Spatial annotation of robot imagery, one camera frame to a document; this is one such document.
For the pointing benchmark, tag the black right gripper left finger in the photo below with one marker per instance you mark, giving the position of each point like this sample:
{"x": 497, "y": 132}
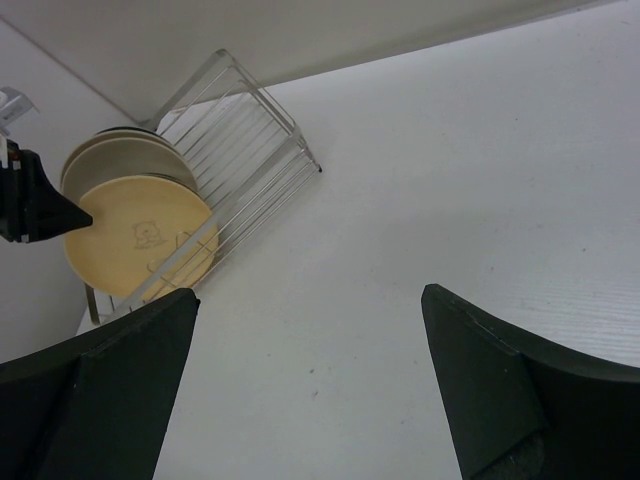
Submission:
{"x": 97, "y": 406}

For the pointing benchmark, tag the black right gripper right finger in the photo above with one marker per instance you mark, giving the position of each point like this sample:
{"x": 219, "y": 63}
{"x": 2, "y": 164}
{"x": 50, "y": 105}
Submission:
{"x": 520, "y": 406}

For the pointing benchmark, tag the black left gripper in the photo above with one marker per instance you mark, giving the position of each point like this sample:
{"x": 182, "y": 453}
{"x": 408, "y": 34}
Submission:
{"x": 32, "y": 209}

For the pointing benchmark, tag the white plate black rim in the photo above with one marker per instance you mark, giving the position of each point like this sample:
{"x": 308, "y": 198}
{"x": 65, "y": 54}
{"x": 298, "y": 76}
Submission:
{"x": 120, "y": 153}

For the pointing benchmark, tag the yellow bear plate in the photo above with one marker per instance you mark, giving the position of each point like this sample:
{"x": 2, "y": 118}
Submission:
{"x": 138, "y": 223}

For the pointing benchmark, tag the clear wire dish rack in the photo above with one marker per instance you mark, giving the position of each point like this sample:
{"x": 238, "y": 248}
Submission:
{"x": 249, "y": 158}

